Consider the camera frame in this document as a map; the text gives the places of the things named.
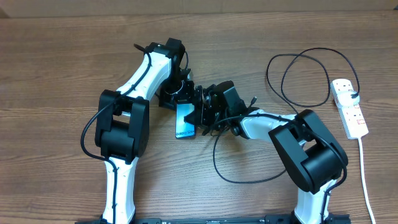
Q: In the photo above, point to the white USB charger plug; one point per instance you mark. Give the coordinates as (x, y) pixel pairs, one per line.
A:
(347, 99)

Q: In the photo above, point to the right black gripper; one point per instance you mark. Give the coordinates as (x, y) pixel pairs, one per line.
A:
(203, 114)

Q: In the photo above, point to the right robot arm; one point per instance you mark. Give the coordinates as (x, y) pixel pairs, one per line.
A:
(311, 155)

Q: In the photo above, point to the blue Galaxy smartphone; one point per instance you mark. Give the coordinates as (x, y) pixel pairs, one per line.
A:
(182, 128)

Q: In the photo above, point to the white power strip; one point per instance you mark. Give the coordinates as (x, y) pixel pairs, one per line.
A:
(352, 117)

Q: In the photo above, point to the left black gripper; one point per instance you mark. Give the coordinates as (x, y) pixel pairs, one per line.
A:
(186, 96)

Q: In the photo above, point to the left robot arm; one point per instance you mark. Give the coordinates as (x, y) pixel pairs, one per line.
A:
(122, 121)

